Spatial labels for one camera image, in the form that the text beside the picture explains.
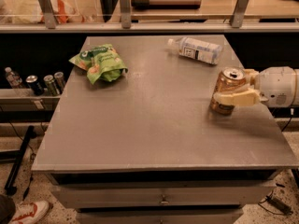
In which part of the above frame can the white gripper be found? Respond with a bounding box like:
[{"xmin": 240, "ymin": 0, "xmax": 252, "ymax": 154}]
[{"xmin": 213, "ymin": 66, "xmax": 296, "ymax": 107}]

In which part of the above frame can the orange soda can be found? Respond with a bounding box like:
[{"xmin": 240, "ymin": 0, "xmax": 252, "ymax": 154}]
[{"xmin": 210, "ymin": 67, "xmax": 246, "ymax": 115}]

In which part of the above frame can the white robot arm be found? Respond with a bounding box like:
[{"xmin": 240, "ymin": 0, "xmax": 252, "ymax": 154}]
[{"xmin": 213, "ymin": 66, "xmax": 299, "ymax": 107}]

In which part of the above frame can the green rice chip bag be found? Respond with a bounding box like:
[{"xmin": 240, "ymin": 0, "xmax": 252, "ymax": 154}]
[{"xmin": 69, "ymin": 44, "xmax": 128, "ymax": 84}]

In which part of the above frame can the silver can on shelf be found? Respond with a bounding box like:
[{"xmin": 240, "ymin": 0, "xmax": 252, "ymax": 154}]
[{"xmin": 54, "ymin": 72, "xmax": 65, "ymax": 91}]

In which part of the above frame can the green can on shelf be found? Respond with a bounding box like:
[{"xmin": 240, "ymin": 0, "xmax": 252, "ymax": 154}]
[{"xmin": 44, "ymin": 75, "xmax": 60, "ymax": 96}]

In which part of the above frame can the dark can on shelf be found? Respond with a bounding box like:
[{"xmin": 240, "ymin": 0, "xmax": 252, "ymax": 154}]
[{"xmin": 26, "ymin": 75, "xmax": 44, "ymax": 96}]

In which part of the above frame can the white orange plastic bag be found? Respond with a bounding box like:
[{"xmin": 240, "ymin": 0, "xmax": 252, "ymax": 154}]
[{"xmin": 0, "ymin": 0, "xmax": 97, "ymax": 24}]

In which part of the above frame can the clear plastic water bottle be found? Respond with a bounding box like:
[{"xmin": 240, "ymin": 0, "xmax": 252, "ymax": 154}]
[{"xmin": 167, "ymin": 37, "xmax": 222, "ymax": 65}]

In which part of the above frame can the upper cabinet drawer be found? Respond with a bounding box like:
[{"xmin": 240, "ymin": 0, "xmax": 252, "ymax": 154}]
[{"xmin": 51, "ymin": 180, "xmax": 275, "ymax": 209}]

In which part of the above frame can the cabinet drawer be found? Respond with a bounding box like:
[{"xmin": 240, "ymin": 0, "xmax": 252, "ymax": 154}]
[
  {"xmin": 51, "ymin": 180, "xmax": 275, "ymax": 209},
  {"xmin": 77, "ymin": 209, "xmax": 243, "ymax": 224}
]

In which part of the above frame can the black power adapter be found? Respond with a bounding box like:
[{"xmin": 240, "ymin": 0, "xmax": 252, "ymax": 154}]
[{"xmin": 267, "ymin": 196, "xmax": 292, "ymax": 215}]

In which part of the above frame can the lower cabinet drawer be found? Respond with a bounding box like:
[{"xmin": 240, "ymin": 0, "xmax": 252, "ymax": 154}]
[{"xmin": 77, "ymin": 209, "xmax": 243, "ymax": 224}]

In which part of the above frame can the small water bottle on shelf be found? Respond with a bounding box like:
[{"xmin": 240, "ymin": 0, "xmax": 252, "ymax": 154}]
[{"xmin": 5, "ymin": 67, "xmax": 25, "ymax": 89}]

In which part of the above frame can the white red sneaker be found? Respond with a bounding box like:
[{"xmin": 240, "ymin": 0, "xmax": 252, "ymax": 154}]
[{"xmin": 8, "ymin": 201, "xmax": 50, "ymax": 224}]

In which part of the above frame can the black stand leg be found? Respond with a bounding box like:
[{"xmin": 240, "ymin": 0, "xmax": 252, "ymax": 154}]
[{"xmin": 0, "ymin": 125, "xmax": 36, "ymax": 196}]

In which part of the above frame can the right metal bracket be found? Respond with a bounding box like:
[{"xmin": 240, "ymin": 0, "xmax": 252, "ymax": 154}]
[{"xmin": 230, "ymin": 0, "xmax": 249, "ymax": 28}]

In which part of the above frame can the metal bracket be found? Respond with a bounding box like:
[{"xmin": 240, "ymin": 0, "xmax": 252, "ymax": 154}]
[
  {"xmin": 38, "ymin": 0, "xmax": 58, "ymax": 29},
  {"xmin": 230, "ymin": 0, "xmax": 249, "ymax": 28},
  {"xmin": 120, "ymin": 0, "xmax": 132, "ymax": 29}
]

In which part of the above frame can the middle metal bracket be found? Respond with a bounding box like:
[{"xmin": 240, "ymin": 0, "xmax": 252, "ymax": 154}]
[{"xmin": 120, "ymin": 0, "xmax": 132, "ymax": 29}]

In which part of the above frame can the left metal bracket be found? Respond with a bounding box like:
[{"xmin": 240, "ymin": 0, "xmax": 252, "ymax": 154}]
[{"xmin": 38, "ymin": 0, "xmax": 58, "ymax": 29}]

